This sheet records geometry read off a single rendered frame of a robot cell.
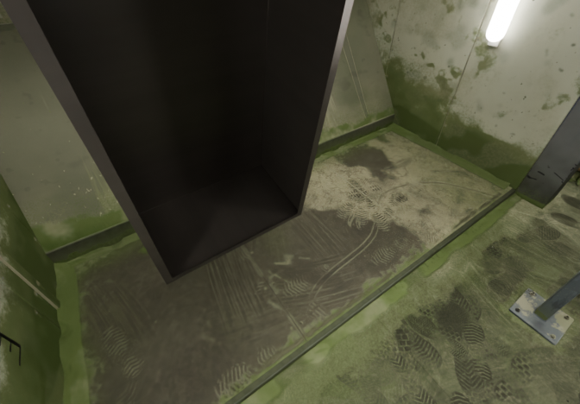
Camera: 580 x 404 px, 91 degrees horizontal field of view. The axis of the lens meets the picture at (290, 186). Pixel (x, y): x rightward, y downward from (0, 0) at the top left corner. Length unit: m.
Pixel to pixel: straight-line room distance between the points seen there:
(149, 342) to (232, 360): 0.39
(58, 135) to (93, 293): 0.85
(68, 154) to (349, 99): 1.95
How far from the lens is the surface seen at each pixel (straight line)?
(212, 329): 1.51
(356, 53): 2.70
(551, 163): 2.41
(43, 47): 0.55
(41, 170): 1.96
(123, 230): 1.96
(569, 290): 1.75
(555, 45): 2.26
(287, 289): 1.55
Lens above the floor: 1.39
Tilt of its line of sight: 41 degrees down
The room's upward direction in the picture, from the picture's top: 1 degrees counter-clockwise
